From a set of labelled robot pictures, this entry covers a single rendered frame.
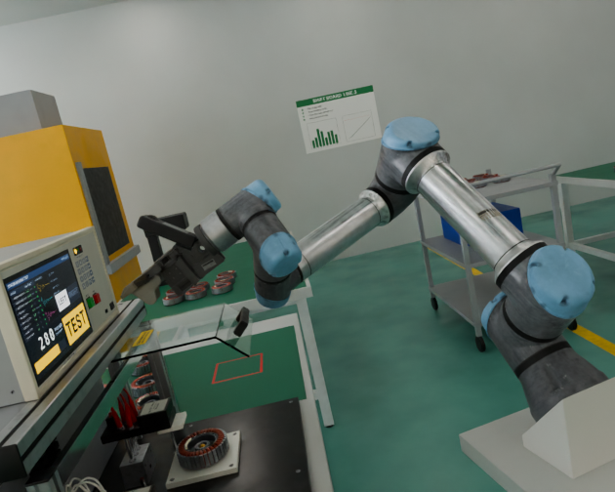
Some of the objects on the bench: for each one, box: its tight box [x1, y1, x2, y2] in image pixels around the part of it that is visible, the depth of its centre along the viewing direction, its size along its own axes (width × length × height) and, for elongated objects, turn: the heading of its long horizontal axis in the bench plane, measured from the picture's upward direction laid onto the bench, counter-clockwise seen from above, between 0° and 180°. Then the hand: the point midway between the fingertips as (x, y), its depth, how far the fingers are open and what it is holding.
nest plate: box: [166, 431, 241, 489], centre depth 116 cm, size 15×15×1 cm
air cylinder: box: [119, 443, 156, 489], centre depth 115 cm, size 5×8×6 cm
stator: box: [176, 428, 229, 470], centre depth 116 cm, size 11×11×4 cm
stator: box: [130, 373, 157, 397], centre depth 167 cm, size 11×11×4 cm
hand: (124, 291), depth 105 cm, fingers closed
